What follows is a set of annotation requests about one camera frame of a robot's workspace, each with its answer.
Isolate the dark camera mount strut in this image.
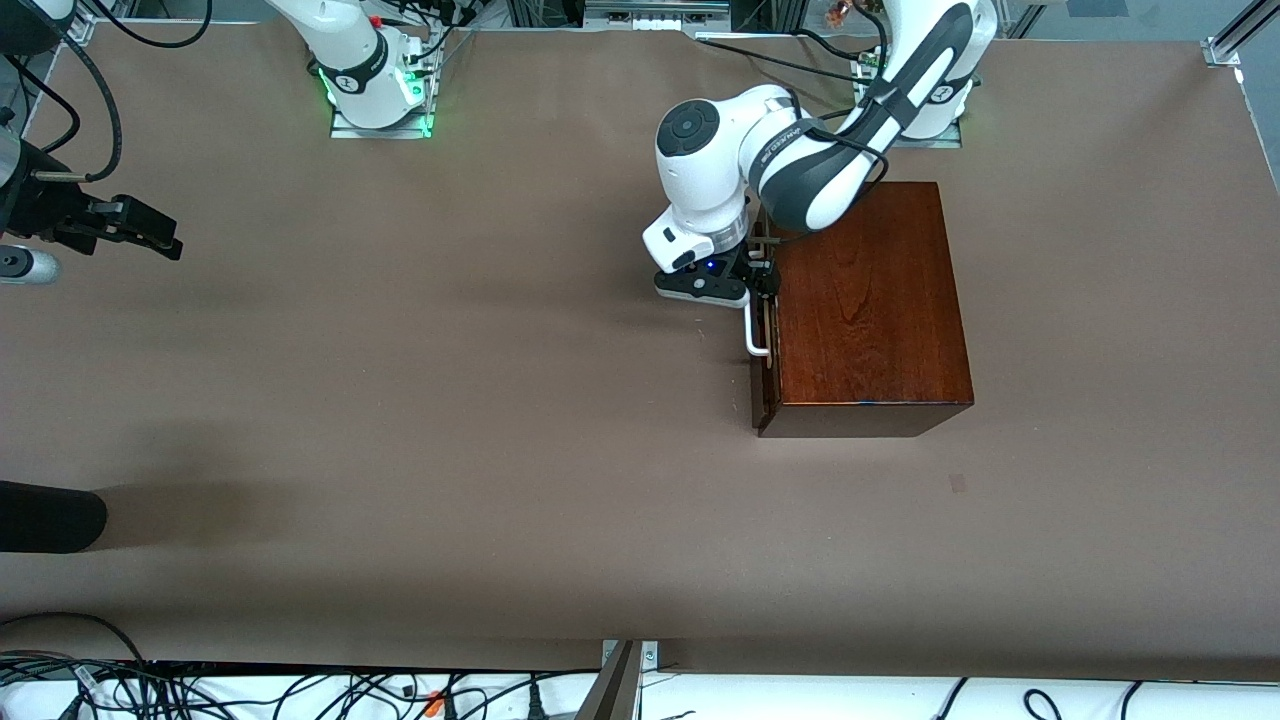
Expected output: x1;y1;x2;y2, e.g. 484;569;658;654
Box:
575;640;641;720

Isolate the thin black cable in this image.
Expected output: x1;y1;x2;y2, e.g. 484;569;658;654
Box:
695;35;871;87

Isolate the small metal bracket plate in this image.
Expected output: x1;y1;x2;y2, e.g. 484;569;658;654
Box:
603;640;660;673

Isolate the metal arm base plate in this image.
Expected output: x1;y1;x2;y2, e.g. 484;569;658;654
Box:
330;100;434;140
895;120;963;149

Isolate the black ribbed cylinder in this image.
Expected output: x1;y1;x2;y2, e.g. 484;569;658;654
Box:
0;480;108;554

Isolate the white cable ledge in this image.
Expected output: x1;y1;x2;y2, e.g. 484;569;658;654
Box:
0;672;1280;720

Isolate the dark wooden drawer cabinet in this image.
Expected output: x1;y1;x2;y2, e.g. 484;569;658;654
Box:
752;181;976;439

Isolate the thick black arm hose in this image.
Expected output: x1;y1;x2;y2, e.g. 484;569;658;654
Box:
45;10;127;186

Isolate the aluminium frame profile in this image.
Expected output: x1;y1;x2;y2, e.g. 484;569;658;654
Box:
1203;0;1280;69

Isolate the wooden drawer with white handle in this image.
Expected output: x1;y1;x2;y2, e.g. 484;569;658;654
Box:
745;225;777;429

